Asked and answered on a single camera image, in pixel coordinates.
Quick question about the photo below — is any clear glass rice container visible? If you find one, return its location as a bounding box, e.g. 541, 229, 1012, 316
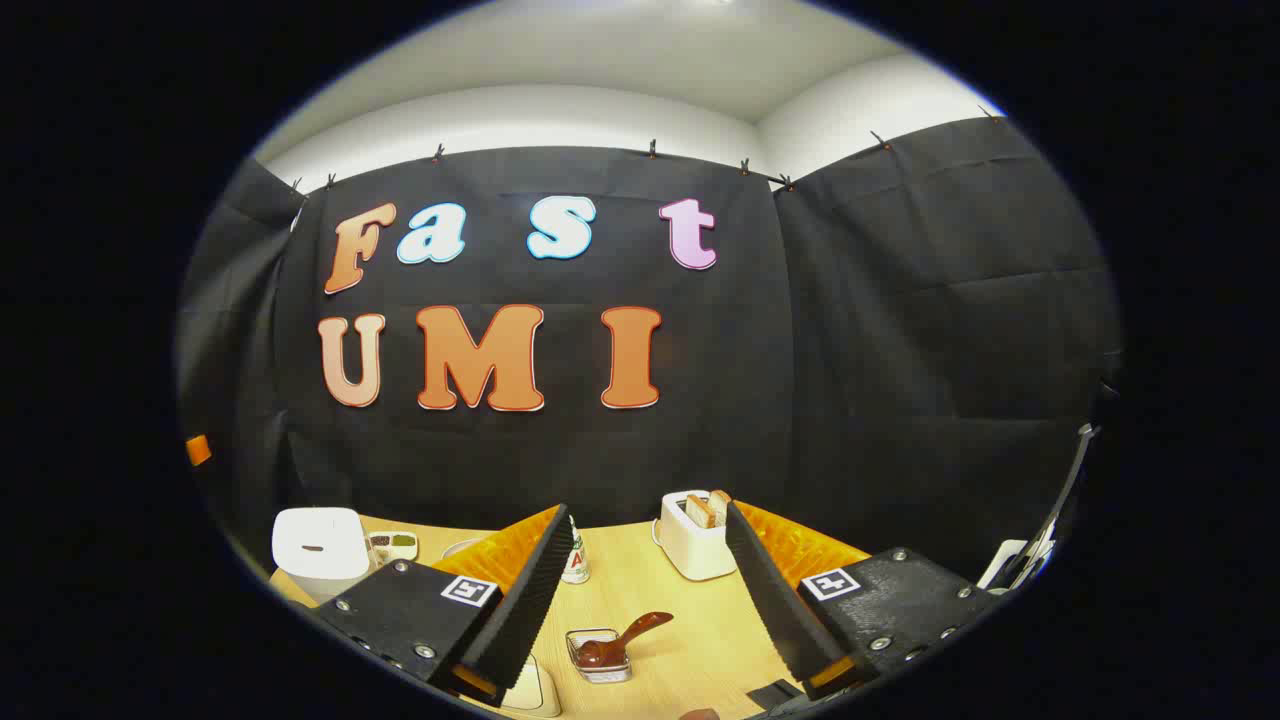
500, 655, 563, 718

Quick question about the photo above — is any brown wooden spoon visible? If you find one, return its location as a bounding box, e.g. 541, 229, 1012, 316
578, 612, 674, 669

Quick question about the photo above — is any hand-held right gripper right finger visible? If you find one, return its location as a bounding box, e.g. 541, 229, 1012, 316
724, 500, 1001, 701

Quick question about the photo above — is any white milk bottle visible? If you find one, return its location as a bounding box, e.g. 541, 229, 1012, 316
562, 515, 591, 585

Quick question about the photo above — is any white rice cooker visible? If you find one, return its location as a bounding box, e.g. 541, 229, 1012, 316
272, 507, 373, 604

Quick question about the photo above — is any metal wire chopstick holder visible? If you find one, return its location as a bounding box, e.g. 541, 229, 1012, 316
566, 628, 633, 684

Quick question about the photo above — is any white toaster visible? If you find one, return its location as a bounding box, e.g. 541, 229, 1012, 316
655, 490, 738, 581

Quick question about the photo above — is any black backdrop cloth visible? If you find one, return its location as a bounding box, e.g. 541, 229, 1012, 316
175, 115, 1123, 591

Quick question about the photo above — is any row of black cloth clips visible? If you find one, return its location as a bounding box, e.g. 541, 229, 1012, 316
290, 105, 1001, 196

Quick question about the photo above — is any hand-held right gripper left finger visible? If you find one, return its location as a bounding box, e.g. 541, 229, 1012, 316
313, 503, 576, 709

